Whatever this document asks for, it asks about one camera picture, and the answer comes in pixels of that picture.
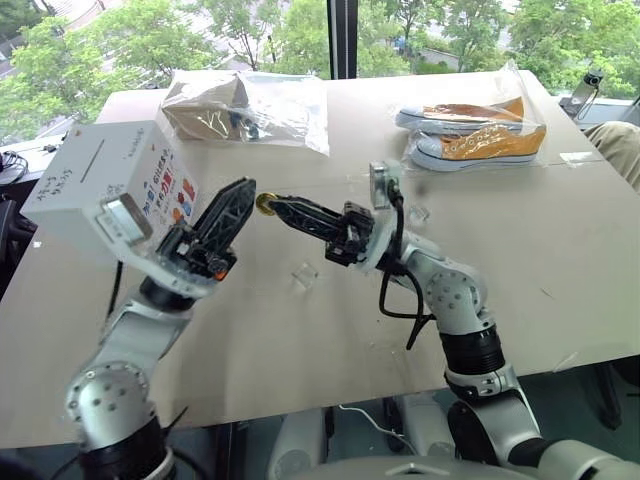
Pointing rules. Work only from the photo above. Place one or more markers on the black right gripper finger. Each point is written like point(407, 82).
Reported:
point(307, 226)
point(312, 209)

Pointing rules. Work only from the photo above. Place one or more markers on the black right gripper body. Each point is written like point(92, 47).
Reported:
point(352, 240)

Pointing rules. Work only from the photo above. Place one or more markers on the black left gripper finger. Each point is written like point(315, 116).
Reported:
point(242, 220)
point(225, 205)

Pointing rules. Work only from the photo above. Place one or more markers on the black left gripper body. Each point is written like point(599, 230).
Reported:
point(200, 257)

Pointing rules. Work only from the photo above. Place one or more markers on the gold coin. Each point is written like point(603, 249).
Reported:
point(264, 204)

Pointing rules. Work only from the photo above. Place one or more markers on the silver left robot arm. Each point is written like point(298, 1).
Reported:
point(135, 340)

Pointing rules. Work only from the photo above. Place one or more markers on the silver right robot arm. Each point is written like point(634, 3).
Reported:
point(450, 295)

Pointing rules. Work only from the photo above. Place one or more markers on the clear bag with cardboard box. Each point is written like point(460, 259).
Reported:
point(290, 110)

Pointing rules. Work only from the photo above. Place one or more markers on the white slotted box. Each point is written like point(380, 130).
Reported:
point(90, 170)

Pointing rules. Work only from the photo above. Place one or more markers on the small clear plastic stand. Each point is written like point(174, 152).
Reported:
point(306, 276)
point(419, 215)

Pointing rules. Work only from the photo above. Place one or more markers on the clear bag with sneakers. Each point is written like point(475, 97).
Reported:
point(470, 145)

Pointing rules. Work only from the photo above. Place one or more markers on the orange canvas sneaker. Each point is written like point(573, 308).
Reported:
point(490, 147)
point(465, 114)

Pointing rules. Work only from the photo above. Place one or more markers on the black window pillar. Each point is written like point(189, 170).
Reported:
point(342, 37)

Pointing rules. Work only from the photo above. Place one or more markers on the grey rounded robot leg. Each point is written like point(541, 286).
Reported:
point(425, 425)
point(295, 445)

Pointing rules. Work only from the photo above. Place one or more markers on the silver robot torso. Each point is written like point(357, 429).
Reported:
point(430, 470)

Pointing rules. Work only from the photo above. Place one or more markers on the person in beige clothing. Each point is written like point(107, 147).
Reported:
point(620, 150)

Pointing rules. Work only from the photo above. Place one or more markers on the black webcam on silver stand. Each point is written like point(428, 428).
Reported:
point(594, 79)

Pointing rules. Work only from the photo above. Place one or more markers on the black table leg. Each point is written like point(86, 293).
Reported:
point(611, 395)

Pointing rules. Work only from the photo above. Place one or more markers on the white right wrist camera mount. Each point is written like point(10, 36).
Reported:
point(382, 182)

